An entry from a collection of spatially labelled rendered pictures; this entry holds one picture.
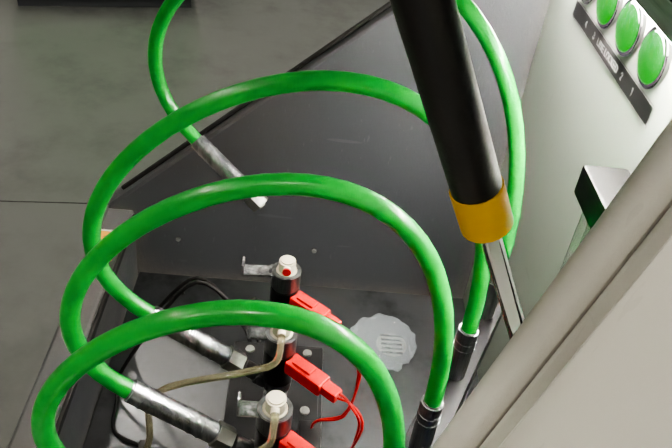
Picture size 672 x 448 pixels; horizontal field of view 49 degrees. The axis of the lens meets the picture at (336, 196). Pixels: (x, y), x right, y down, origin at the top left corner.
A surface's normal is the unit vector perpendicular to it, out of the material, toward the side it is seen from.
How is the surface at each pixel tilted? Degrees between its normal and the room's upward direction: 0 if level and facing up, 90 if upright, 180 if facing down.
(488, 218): 89
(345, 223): 90
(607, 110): 90
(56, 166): 0
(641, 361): 76
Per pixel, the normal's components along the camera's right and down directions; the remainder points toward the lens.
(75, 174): 0.11, -0.80
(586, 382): -0.94, -0.28
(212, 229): 0.00, 0.59
